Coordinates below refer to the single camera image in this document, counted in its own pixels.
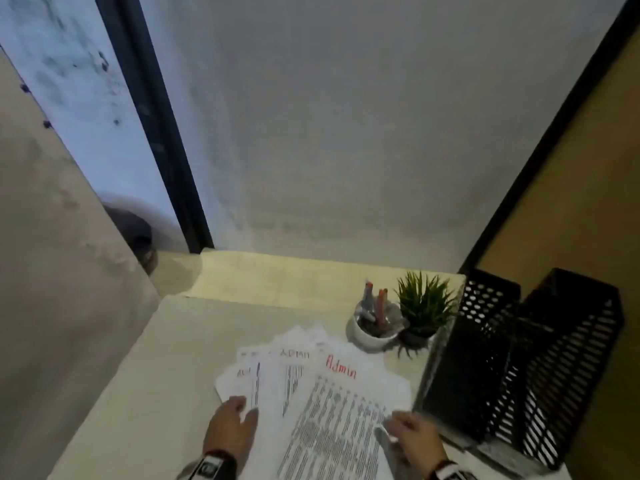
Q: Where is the black left wrist band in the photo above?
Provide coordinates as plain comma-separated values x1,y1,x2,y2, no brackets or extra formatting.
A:
189,448,239,480

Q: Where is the green plant in black pot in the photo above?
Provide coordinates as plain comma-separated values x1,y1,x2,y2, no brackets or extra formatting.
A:
395,271,459,358

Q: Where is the black edge trim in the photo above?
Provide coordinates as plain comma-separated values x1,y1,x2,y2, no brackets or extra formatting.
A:
459,0,640,275

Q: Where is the white pen cup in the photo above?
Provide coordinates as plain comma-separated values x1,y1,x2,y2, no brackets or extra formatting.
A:
348,299,403,351

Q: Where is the person's right hand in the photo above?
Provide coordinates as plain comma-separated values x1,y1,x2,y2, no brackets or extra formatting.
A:
382,410,449,468

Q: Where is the light wooden ledge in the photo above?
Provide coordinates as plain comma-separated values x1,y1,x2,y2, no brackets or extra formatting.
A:
149,248,467,315

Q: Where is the pile of printed papers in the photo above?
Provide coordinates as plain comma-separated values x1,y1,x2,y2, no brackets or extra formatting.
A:
215,324,413,480

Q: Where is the dark round object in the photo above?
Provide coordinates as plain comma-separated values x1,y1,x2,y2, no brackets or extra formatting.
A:
102,202,159,275

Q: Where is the white table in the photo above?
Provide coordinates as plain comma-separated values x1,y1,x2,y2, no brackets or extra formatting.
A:
47,294,573,480

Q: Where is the black window frame post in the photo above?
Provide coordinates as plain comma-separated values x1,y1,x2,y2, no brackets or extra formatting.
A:
93,0,215,254

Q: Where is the black ADMIN file holder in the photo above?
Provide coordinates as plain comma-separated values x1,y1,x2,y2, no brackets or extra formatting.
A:
415,267,626,471

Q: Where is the frosted window glass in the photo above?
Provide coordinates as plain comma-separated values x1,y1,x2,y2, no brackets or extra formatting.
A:
0,0,189,253

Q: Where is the person's left hand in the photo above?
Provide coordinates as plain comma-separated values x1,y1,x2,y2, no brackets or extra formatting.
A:
202,396,260,461

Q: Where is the red-capped marker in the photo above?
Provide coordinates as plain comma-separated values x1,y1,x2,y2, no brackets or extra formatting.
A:
361,280,376,323

